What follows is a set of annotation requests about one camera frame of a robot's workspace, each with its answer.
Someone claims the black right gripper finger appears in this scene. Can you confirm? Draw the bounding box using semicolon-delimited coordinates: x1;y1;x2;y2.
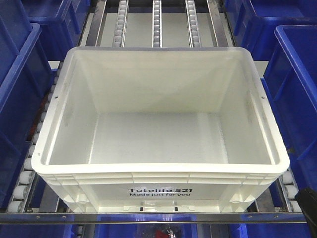
295;187;317;238

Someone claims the white plastic tote bin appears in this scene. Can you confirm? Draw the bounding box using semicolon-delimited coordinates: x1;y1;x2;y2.
31;47;290;213

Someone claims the blue bin right shelf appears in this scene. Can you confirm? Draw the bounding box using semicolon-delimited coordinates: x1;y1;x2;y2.
264;25;317;190

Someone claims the blue bin shelf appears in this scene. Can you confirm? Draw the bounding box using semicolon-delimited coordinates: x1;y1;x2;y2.
264;25;317;190
94;214;198;238
0;15;53;208

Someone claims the blue bin rear right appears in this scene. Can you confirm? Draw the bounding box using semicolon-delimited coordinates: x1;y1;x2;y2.
224;0;317;61

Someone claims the blue bin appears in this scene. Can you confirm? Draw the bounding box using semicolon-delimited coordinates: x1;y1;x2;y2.
22;0;91;61
224;0;317;61

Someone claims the blue bin lower shelf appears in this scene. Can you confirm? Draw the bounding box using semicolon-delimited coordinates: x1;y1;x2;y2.
94;214;198;238

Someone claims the blue bin left shelf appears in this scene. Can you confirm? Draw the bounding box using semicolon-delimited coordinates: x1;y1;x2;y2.
0;15;53;208

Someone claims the blue bin rear left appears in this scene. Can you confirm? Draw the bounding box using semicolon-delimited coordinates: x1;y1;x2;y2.
22;0;91;61

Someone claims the right white roller track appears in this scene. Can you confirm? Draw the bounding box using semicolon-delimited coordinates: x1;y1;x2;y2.
279;170;302;213

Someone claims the white roller track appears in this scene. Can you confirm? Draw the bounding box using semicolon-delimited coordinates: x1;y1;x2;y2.
279;170;302;213
5;61;63;213

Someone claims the centre-right roller track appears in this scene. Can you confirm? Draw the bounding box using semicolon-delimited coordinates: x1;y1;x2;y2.
185;0;202;48

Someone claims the centre roller track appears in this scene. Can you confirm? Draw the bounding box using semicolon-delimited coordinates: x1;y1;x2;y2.
152;0;162;48

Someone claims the centre-left roller track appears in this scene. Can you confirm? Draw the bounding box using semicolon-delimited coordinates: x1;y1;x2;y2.
112;0;129;48

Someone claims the left white roller track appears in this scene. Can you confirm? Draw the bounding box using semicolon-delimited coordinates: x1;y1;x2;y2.
5;61;63;213

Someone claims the steel shelf front rail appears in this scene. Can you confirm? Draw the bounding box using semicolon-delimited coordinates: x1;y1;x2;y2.
0;212;307;225

